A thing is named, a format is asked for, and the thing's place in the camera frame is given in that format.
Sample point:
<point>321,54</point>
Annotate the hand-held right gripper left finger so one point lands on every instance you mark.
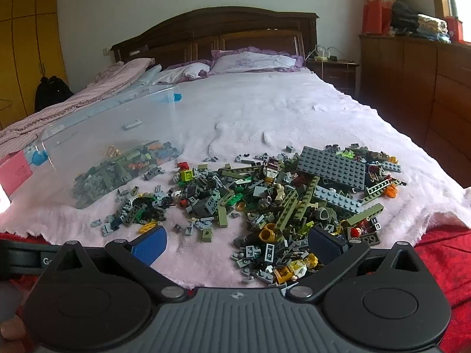
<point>151,245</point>

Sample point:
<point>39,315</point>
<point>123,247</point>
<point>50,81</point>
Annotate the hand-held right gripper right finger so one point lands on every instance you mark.
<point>325,245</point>

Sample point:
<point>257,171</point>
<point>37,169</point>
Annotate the stored building brick heap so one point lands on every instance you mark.
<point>110,176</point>

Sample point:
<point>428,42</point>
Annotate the building brick pile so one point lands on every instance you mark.
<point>257,198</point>

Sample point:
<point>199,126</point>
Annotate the clear plastic storage box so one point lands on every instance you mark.
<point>110,117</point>

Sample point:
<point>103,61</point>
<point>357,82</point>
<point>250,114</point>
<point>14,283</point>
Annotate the long blue-grey studded plate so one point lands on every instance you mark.
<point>336,198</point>

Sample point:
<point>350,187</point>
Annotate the large grey studded baseplate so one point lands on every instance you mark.
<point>331,169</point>

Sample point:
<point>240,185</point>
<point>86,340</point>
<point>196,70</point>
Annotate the lime green cube brick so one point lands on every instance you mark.
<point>187,175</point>

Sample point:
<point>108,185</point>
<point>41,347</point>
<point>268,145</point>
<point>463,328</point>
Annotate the pink flat box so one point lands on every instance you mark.
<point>13,172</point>

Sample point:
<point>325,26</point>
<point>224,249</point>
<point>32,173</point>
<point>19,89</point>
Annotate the pink fluffy blanket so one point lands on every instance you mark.
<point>276,117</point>

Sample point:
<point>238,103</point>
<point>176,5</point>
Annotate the pink striped quilt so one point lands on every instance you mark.
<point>73,103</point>

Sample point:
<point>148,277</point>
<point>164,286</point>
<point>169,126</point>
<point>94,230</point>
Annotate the black bag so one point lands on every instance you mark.
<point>53,93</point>

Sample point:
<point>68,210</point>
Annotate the wooden nightstand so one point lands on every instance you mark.
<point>338,77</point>

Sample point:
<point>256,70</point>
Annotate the white and purple pillow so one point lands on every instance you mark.
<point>187,69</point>

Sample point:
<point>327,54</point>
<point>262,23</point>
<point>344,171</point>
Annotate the brown wooden dresser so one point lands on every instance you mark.
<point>423,92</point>

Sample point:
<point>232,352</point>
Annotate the purple floral pillow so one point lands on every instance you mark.
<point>254,60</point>

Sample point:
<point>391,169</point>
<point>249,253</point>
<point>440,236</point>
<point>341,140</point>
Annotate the yellow wooden wardrobe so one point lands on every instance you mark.
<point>25,44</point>

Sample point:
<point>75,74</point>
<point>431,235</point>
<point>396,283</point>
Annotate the dark wooden headboard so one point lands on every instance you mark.
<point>239,25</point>

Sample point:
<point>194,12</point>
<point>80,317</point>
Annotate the heap of folded clothes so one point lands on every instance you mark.
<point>415,24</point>

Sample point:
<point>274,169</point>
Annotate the floral curtain with red hem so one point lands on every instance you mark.
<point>379,3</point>

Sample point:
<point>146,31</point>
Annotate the red box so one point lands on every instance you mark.
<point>454,29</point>

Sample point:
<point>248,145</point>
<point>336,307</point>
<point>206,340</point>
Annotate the window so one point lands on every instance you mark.
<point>460,0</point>

